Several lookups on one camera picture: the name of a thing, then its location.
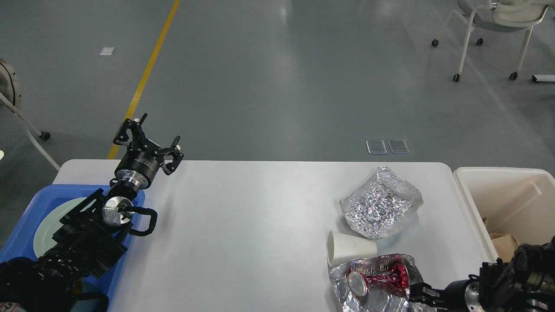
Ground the white wheeled chair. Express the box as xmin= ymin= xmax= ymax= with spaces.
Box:
xmin=431 ymin=0 xmax=554 ymax=82

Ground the aluminium foil ball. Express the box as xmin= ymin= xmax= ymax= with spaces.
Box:
xmin=339 ymin=166 xmax=424 ymax=240

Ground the foil sheet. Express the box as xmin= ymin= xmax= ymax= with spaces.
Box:
xmin=329 ymin=253 xmax=437 ymax=312

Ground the white plastic bin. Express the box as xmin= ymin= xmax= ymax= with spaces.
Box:
xmin=453 ymin=167 xmax=555 ymax=262

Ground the pale green plate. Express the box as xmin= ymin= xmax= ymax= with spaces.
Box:
xmin=33 ymin=197 xmax=85 ymax=257

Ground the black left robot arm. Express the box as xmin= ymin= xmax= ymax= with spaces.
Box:
xmin=0 ymin=114 xmax=184 ymax=312

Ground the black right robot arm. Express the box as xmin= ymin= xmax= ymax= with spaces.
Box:
xmin=409 ymin=240 xmax=555 ymax=312

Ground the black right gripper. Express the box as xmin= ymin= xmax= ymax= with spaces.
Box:
xmin=409 ymin=279 xmax=482 ymax=312

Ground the white paper cup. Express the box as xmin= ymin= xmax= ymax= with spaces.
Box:
xmin=326 ymin=231 xmax=378 ymax=267

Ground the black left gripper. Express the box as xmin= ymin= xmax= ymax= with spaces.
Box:
xmin=113 ymin=114 xmax=184 ymax=191

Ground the crushed red soda can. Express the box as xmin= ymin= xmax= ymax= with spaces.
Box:
xmin=347 ymin=263 xmax=410 ymax=296

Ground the teal mug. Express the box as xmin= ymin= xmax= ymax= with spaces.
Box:
xmin=71 ymin=279 xmax=100 ymax=294

